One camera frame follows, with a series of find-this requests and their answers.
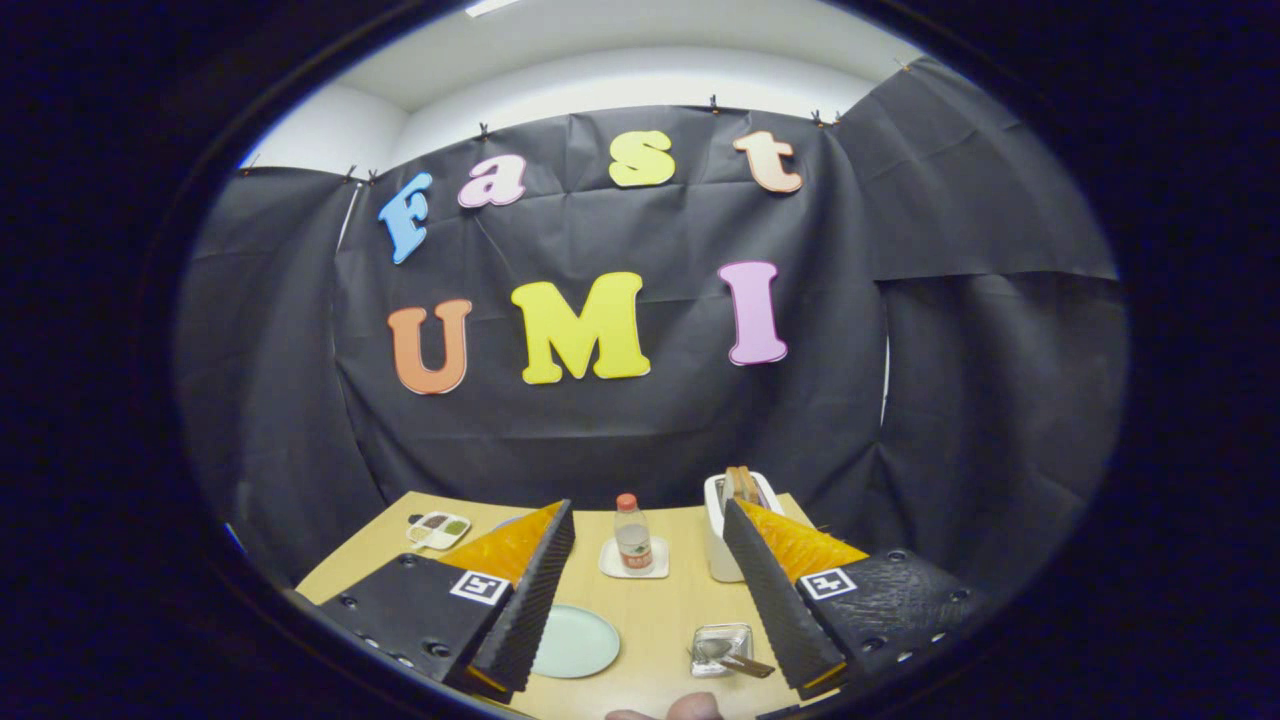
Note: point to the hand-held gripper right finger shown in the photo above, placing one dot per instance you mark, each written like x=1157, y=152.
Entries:
x=770, y=590

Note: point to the white square coaster tray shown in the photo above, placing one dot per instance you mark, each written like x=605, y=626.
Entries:
x=610, y=565

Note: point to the brown toast slice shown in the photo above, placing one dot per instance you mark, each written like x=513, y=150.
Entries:
x=733, y=485
x=750, y=485

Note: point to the ceiling light panel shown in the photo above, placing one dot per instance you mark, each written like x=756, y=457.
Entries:
x=490, y=6

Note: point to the light green plate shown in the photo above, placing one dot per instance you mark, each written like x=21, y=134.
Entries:
x=580, y=640

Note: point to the white toaster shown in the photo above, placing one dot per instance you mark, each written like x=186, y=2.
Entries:
x=715, y=550

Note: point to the clear water bottle red cap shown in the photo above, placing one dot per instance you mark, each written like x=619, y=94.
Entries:
x=633, y=545

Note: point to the white divided sauce dish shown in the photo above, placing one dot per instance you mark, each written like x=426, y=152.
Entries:
x=440, y=530

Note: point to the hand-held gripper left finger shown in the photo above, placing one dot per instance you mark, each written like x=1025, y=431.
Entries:
x=530, y=600

